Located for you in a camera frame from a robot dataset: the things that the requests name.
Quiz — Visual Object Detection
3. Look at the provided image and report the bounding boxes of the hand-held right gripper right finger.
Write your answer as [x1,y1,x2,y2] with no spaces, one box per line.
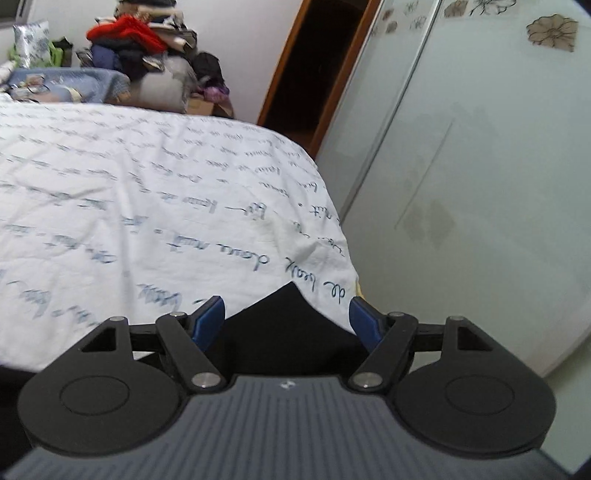
[348,295,498,394]

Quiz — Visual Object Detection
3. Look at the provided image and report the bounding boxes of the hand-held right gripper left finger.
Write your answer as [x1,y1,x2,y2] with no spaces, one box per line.
[81,295,228,394]

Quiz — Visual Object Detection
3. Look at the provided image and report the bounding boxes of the black pants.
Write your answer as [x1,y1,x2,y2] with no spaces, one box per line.
[216,282,371,378]

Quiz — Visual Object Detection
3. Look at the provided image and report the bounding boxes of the white script-printed bedsheet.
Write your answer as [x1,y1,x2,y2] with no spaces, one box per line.
[0,95,361,370]

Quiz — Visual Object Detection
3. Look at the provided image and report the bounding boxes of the frosted glass wardrobe door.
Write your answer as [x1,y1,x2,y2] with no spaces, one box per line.
[315,0,443,222]
[339,0,591,380]

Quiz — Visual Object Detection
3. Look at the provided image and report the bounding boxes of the cardboard box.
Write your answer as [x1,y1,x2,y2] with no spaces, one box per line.
[185,92,236,120]

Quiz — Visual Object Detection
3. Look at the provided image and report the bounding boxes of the pile of mixed clothes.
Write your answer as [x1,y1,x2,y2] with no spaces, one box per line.
[76,0,232,112]

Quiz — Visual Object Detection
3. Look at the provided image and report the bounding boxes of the black backpack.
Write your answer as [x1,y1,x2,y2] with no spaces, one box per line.
[191,52,227,93]

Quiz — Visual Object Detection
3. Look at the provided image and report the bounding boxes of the red garment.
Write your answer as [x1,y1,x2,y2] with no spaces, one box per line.
[87,15,168,55]

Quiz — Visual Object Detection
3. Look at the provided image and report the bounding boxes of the green bag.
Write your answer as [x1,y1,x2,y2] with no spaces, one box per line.
[48,39,74,68]

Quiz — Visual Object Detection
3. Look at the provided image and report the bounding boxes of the silver patterned gift bag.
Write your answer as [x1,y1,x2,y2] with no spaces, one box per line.
[13,21,51,68]

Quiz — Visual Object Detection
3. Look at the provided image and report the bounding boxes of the brown wooden door frame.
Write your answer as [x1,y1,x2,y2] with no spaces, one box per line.
[256,0,384,160]

